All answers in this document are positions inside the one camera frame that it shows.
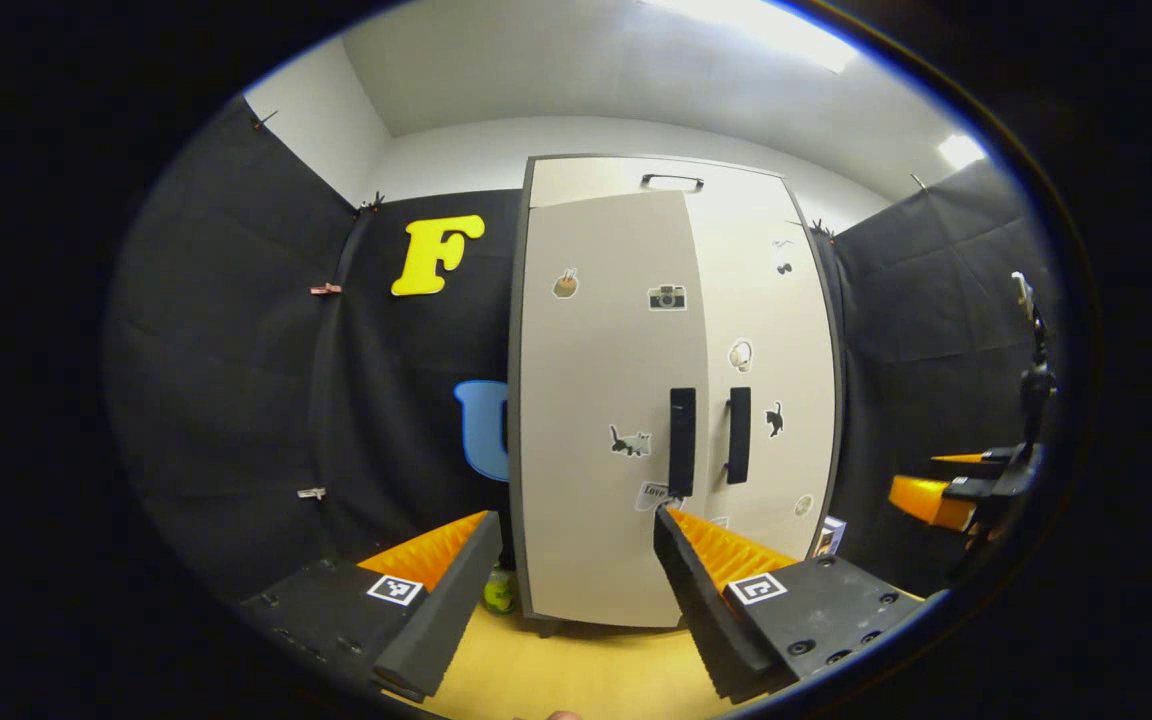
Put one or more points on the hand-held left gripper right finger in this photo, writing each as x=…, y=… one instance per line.
x=701, y=610

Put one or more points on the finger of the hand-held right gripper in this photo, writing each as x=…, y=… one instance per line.
x=971, y=489
x=986, y=457

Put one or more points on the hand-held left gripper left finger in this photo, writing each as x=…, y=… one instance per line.
x=446, y=610

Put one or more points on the grey shoe cabinet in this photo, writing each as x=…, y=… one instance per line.
x=514, y=400

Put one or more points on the light grey cabinet door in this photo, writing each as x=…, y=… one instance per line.
x=586, y=400
x=766, y=330

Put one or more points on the yellow plush toy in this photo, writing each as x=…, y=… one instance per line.
x=499, y=595

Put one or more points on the metal cloth clip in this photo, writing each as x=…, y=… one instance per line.
x=311, y=493

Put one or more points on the small ceiling light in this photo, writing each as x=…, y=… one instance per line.
x=961, y=152

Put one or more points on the black backdrop cloth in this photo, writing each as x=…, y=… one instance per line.
x=236, y=350

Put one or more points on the red cloth clip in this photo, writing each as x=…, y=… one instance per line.
x=326, y=290

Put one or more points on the black cloth clip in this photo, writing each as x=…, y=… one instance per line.
x=373, y=203

